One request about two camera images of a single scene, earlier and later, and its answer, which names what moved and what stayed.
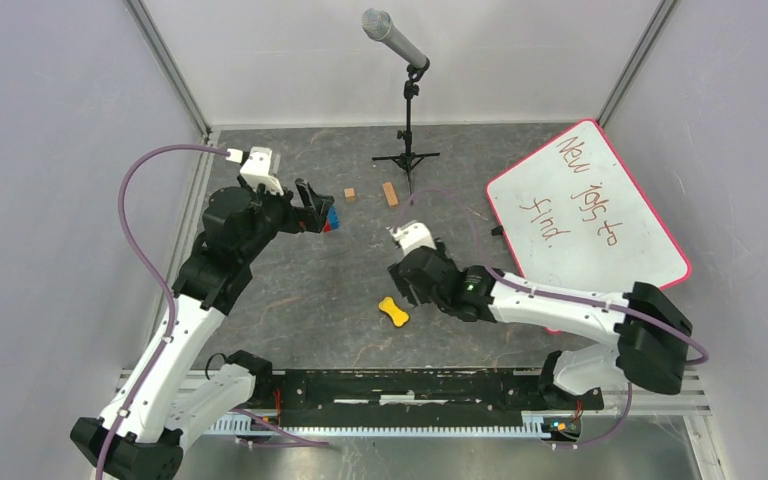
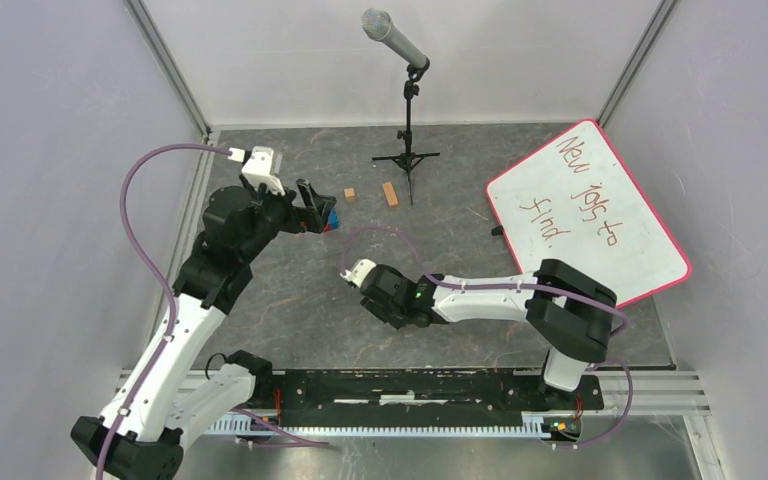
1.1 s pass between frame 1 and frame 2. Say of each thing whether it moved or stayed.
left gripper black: stayed
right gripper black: moved
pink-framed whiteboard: stayed
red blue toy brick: stayed
